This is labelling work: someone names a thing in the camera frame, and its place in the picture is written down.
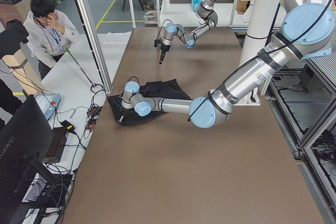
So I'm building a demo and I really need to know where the cardboard box stand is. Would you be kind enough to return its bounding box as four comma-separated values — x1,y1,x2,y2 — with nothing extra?
1,0,45,95

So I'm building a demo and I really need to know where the metal grabber tool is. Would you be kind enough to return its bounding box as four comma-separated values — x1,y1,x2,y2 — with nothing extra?
66,48,105,93

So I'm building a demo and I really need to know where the aluminium frame post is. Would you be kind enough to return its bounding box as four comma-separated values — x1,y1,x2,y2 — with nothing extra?
74,0,113,94

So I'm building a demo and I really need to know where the black printed t-shirt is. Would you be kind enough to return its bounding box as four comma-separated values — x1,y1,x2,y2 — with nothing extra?
108,79,192,127

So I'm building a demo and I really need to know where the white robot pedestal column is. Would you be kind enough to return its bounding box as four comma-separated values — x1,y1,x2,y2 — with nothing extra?
236,0,283,107

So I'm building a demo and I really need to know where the seated person in hoodie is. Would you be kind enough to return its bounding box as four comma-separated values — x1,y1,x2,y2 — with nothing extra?
24,0,80,79

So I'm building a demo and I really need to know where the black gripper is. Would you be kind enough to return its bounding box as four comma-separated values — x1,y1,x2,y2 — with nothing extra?
159,44,170,65
115,105,134,124

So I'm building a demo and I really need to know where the blue teach pendant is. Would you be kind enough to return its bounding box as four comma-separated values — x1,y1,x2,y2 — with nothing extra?
34,93,61,120

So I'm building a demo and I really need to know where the black Huawei monitor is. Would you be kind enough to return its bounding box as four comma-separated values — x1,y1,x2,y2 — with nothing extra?
1,95,58,223

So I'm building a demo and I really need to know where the red grey power strip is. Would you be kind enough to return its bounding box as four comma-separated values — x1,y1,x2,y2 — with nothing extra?
85,104,102,132

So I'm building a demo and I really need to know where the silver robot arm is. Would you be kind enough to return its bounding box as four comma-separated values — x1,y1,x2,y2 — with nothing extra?
110,0,334,128
154,0,237,64

